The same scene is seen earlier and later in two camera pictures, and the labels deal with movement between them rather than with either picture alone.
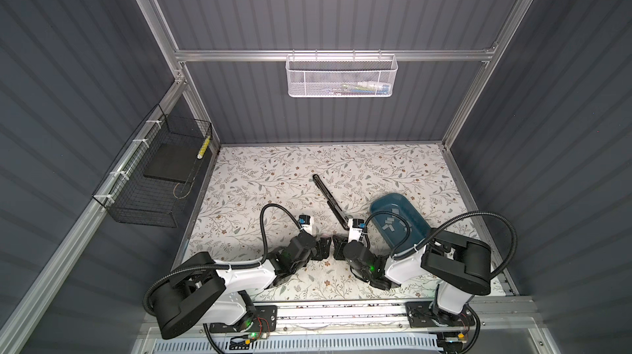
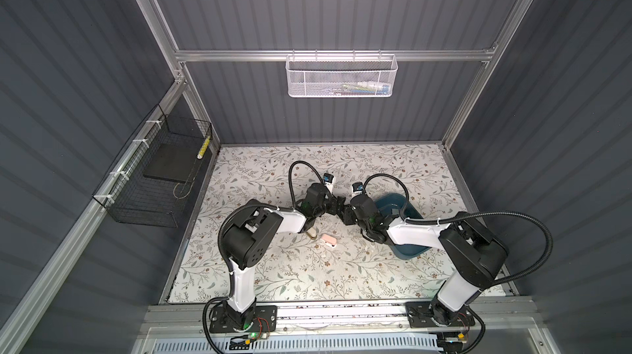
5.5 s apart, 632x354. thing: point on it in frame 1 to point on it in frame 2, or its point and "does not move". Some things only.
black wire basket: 141,188 does not move
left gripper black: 322,248 to 332,207
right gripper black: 341,243 to 350,207
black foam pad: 174,162 does not move
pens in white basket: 364,87 does not move
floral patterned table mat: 322,186 does not move
